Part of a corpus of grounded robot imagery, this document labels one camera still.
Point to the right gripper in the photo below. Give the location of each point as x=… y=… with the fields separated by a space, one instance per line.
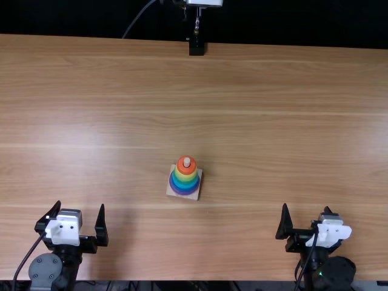
x=298 y=241

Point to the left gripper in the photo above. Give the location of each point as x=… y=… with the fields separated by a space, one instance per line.
x=88 y=245

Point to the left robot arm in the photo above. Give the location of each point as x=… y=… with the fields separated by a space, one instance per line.
x=45 y=269

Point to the wooden peg base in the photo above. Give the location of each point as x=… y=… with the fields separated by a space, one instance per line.
x=194 y=197

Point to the black clamp stand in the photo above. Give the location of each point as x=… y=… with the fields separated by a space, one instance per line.
x=196 y=48

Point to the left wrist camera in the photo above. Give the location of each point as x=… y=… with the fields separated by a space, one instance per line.
x=65 y=233

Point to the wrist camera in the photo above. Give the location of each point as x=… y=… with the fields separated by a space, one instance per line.
x=65 y=233
x=332 y=235

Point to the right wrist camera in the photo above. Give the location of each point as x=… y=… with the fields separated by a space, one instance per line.
x=332 y=235

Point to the silver camera box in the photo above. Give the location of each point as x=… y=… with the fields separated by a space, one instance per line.
x=204 y=2

